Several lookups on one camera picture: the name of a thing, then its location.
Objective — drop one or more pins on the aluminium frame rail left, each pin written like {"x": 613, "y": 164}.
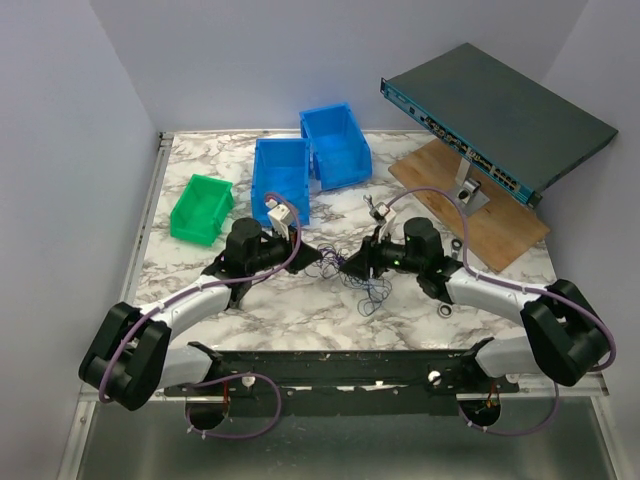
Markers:
{"x": 135, "y": 264}

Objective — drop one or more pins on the dark network switch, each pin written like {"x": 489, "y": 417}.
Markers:
{"x": 514, "y": 130}

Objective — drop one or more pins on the blue plastic bin right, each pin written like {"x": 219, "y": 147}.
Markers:
{"x": 340, "y": 154}

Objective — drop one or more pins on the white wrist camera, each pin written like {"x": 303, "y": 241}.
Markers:
{"x": 280, "y": 217}
{"x": 385, "y": 217}

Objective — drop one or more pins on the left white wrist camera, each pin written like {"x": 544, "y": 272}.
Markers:
{"x": 280, "y": 217}

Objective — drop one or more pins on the small silver wrench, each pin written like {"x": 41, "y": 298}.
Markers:
{"x": 368, "y": 200}

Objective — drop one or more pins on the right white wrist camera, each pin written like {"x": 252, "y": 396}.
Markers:
{"x": 385, "y": 217}

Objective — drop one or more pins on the metal switch stand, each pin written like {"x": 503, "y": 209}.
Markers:
{"x": 466, "y": 191}

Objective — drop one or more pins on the wooden board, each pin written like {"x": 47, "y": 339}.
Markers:
{"x": 501, "y": 231}

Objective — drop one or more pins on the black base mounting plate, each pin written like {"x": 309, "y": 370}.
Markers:
{"x": 341, "y": 383}

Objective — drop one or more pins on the green plastic bin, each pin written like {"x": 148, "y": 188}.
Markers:
{"x": 199, "y": 214}

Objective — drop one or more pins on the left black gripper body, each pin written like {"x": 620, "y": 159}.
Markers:
{"x": 280, "y": 250}

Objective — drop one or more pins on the blue plastic bin left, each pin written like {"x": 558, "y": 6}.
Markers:
{"x": 282, "y": 166}

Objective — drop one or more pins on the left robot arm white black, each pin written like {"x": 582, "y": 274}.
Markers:
{"x": 130, "y": 357}

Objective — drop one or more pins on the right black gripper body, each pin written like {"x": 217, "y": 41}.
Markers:
{"x": 384, "y": 255}

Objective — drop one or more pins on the blue plastic bin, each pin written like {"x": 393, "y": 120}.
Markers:
{"x": 282, "y": 166}
{"x": 340, "y": 154}

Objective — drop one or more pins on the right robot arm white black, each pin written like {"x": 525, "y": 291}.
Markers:
{"x": 562, "y": 338}

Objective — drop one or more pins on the large ratchet wrench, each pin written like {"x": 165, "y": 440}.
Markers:
{"x": 444, "y": 309}

